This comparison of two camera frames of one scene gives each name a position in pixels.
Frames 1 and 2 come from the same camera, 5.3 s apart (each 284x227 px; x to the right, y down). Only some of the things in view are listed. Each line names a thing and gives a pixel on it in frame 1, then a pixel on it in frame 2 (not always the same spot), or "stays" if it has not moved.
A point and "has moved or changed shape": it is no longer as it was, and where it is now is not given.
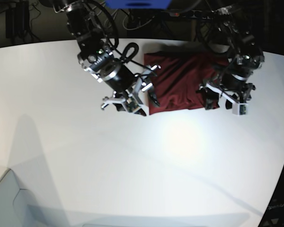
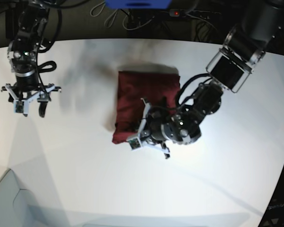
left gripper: x=127 y=86 to x=21 y=93
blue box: x=138 y=4 stays
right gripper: x=236 y=99 to x=151 y=133
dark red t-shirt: x=179 y=75 has moved or changed shape
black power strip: x=194 y=13 stays
